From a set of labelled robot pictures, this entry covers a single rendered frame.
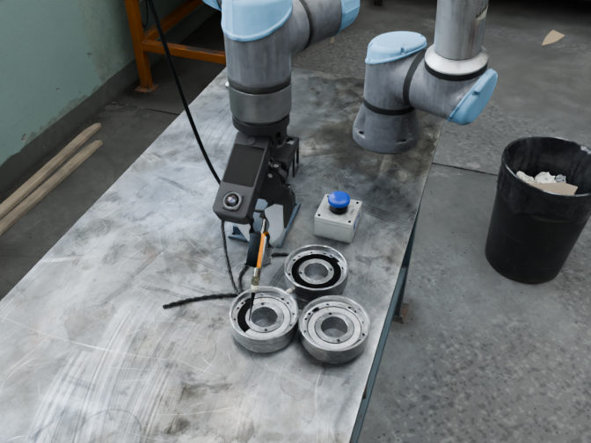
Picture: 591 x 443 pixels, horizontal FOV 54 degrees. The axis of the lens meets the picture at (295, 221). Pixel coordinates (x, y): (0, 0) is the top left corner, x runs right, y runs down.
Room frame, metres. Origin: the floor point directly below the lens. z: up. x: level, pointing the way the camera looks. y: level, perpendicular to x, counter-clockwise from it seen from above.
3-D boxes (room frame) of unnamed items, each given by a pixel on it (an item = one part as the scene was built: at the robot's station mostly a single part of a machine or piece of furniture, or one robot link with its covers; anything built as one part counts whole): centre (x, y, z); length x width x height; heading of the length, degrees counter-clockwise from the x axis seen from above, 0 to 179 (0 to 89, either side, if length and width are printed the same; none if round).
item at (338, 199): (0.81, -0.08, 0.85); 0.04 x 0.04 x 0.05
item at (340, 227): (0.81, -0.08, 0.82); 0.08 x 0.07 x 0.05; 161
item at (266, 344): (0.57, 0.05, 0.82); 0.10 x 0.10 x 0.04
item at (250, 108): (0.63, 0.05, 1.17); 0.08 x 0.08 x 0.05
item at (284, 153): (0.63, 0.04, 1.09); 0.09 x 0.08 x 0.12; 164
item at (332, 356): (0.55, -0.06, 0.82); 0.10 x 0.10 x 0.04
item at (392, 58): (1.12, -0.21, 0.97); 0.13 x 0.12 x 0.14; 50
